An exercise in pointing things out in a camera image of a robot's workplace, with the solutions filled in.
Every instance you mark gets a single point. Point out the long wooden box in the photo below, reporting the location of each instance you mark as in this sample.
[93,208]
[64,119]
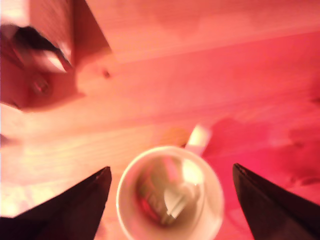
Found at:
[200,27]

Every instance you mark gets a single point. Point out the black utensil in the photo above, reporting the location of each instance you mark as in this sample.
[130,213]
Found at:
[42,47]

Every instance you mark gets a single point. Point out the cartoon print mug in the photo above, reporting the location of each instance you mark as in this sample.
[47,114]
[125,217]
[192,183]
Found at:
[170,195]

